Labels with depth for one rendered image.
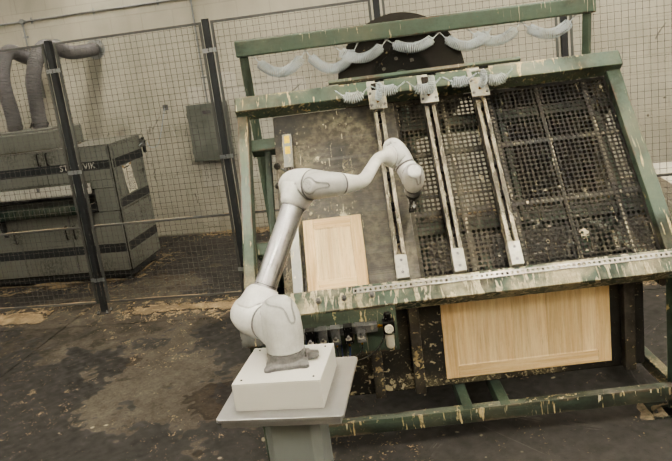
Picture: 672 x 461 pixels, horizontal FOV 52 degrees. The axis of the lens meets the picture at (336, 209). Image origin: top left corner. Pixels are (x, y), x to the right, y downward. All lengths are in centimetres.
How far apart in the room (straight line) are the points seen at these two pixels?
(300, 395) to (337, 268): 101
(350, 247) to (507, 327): 96
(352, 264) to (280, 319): 91
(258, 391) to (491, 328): 155
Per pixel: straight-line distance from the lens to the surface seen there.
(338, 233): 362
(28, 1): 960
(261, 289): 292
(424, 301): 346
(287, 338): 276
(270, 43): 431
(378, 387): 386
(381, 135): 387
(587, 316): 396
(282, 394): 273
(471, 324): 381
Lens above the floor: 206
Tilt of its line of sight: 13 degrees down
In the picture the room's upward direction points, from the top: 7 degrees counter-clockwise
